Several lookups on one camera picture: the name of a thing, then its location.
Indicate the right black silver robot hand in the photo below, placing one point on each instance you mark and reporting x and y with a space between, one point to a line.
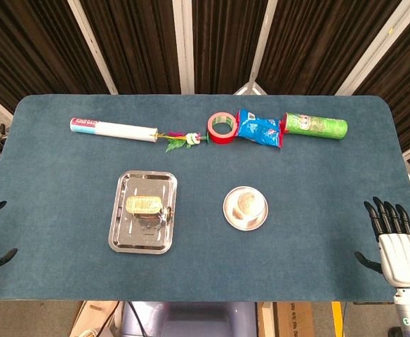
399 256

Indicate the gold sardine tin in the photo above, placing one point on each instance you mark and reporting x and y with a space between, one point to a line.
144 205

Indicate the small brown-lidded cup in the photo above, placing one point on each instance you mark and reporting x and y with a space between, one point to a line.
246 205

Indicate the blue felt table mat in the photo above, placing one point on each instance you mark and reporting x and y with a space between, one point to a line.
296 210

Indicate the rectangular steel tray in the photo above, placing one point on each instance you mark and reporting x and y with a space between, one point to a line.
131 238

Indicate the white paper roll tube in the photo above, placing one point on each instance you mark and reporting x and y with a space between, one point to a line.
120 131

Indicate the green chips canister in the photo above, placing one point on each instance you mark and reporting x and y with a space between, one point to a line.
317 127

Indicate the round steel plate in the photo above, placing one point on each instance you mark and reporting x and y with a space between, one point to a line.
233 223

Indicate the blue snack bag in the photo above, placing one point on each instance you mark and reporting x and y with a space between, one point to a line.
257 130

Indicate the artificial flower sprig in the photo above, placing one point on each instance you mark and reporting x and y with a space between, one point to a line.
177 142

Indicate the purple robot torso base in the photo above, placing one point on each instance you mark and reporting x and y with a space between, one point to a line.
198 321

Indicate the red tape roll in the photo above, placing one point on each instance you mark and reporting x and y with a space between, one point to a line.
222 138

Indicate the white partition frame post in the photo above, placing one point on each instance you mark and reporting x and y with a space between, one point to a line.
184 45
373 49
92 45
259 52

